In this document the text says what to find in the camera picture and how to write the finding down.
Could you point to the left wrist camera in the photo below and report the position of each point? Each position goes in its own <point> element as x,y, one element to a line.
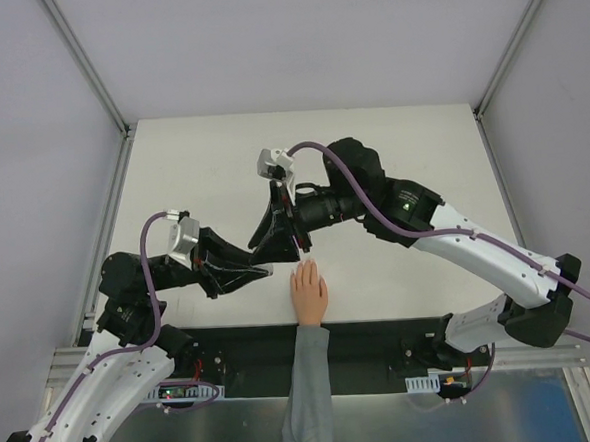
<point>184,237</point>

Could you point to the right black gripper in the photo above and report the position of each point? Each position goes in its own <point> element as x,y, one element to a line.
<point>290,220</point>

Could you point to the mannequin hand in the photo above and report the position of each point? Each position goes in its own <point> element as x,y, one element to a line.
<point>309,294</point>

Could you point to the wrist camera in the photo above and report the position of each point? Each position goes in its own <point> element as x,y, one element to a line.
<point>277,165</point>
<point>184,237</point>

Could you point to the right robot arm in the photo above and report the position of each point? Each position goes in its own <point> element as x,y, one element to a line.
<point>534,307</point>

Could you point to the aluminium frame post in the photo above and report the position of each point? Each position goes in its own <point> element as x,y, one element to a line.
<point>522,27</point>
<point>84,64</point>

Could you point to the grey sleeved forearm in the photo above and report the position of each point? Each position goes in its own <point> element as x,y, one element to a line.
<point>309,413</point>

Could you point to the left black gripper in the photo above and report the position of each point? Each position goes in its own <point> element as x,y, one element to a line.
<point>204,265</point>

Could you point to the right aluminium frame post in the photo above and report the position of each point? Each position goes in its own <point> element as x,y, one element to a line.
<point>522,27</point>

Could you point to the right white cable duct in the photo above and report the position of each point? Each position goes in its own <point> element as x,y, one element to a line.
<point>437,382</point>

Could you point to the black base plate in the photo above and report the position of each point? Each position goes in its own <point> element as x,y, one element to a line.
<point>366,358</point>

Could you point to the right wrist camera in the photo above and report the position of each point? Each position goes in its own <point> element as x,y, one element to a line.
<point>277,165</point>

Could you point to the left white cable duct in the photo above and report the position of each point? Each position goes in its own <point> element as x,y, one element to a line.
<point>187,392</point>

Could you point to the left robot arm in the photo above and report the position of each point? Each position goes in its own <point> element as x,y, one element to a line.
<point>131,351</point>

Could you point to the left aluminium frame post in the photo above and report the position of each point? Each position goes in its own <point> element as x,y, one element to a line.
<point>84,64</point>

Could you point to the white cable duct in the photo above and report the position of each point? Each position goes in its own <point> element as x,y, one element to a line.
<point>437,382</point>
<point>187,392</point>

